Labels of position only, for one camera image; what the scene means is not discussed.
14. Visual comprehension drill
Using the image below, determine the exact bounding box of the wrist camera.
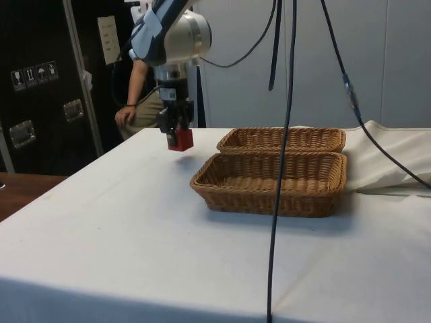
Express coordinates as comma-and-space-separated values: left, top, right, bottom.
154, 62, 200, 82

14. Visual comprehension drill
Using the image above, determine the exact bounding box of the black flat strap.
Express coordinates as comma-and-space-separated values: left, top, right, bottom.
267, 0, 284, 92

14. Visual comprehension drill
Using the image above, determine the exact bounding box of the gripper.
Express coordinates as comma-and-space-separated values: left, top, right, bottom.
156, 78, 195, 147

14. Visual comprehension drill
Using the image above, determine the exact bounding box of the black cabinet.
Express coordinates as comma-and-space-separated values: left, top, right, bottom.
0, 0, 139, 176

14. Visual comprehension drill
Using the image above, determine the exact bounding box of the black cable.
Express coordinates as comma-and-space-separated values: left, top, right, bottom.
200, 0, 281, 69
319, 0, 431, 189
265, 0, 298, 323

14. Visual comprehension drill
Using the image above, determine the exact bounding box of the seated person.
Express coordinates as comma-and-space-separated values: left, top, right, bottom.
114, 59, 166, 141

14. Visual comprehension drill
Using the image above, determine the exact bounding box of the wicker basket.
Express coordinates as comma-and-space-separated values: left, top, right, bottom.
189, 151, 348, 218
215, 127, 347, 153

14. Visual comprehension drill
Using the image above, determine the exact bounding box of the red cube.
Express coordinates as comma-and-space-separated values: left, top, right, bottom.
168, 129, 195, 153

